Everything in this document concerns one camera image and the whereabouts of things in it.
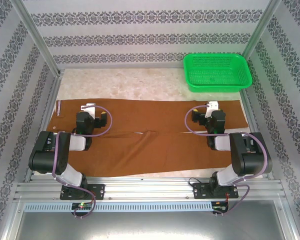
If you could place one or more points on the brown long pants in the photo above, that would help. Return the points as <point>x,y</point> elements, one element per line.
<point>145,150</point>

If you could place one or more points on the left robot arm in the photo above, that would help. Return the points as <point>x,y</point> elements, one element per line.
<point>47,155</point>

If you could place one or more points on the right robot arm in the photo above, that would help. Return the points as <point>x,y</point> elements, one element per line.
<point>250,160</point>

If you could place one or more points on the green plastic basket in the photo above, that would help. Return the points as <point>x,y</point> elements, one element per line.
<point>216,72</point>

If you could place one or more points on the sheet metal panel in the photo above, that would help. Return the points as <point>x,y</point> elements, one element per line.
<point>150,226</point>

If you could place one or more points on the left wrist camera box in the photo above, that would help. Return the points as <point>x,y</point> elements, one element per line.
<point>88,108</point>

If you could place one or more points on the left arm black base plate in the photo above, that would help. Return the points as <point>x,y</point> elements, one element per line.
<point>98,191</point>

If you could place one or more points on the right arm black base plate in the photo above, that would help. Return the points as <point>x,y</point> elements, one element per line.
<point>200,191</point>

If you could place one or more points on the aluminium mounting rail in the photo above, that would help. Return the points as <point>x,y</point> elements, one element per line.
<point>150,188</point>

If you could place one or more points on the aluminium frame post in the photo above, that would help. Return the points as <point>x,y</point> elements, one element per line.
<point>33,35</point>
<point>261,27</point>

